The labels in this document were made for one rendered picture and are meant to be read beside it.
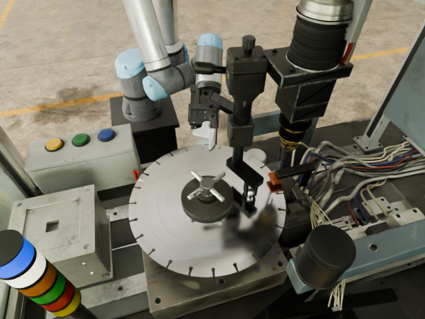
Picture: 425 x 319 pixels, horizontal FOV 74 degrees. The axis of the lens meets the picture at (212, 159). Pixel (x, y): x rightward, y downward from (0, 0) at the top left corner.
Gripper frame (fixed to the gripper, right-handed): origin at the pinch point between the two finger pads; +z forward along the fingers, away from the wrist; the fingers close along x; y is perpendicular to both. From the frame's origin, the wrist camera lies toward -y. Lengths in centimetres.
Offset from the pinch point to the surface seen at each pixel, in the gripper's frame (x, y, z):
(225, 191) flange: 15.2, -3.3, 10.3
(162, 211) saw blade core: 17.1, 9.4, 14.8
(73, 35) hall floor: -215, 177, -181
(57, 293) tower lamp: 35.5, 19.3, 26.2
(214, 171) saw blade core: 10.9, -0.6, 5.5
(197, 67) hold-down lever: 34.1, 1.5, -8.0
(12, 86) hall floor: -158, 192, -91
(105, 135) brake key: -0.3, 30.7, -5.6
